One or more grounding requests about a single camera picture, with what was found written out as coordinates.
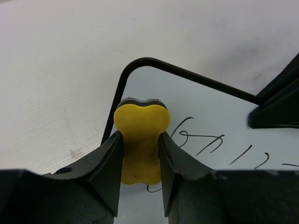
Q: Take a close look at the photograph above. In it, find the small black-framed whiteboard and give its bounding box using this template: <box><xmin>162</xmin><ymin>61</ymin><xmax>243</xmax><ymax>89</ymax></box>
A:
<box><xmin>103</xmin><ymin>58</ymin><xmax>299</xmax><ymax>224</ymax></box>

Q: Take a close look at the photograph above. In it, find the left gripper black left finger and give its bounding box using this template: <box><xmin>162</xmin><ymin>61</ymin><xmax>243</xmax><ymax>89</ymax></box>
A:
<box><xmin>44</xmin><ymin>131</ymin><xmax>123</xmax><ymax>217</ymax></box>

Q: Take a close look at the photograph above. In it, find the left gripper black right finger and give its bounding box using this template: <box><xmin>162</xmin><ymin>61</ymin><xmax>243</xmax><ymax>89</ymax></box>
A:
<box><xmin>159</xmin><ymin>133</ymin><xmax>216</xmax><ymax>217</ymax></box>

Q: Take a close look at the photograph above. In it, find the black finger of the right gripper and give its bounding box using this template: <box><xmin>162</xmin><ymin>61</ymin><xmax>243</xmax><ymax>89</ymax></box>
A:
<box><xmin>249</xmin><ymin>56</ymin><xmax>299</xmax><ymax>129</ymax></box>

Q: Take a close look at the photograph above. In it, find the yellow black whiteboard eraser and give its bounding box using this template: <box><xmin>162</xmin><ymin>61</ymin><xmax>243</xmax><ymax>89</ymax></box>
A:
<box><xmin>114</xmin><ymin>98</ymin><xmax>171</xmax><ymax>185</ymax></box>

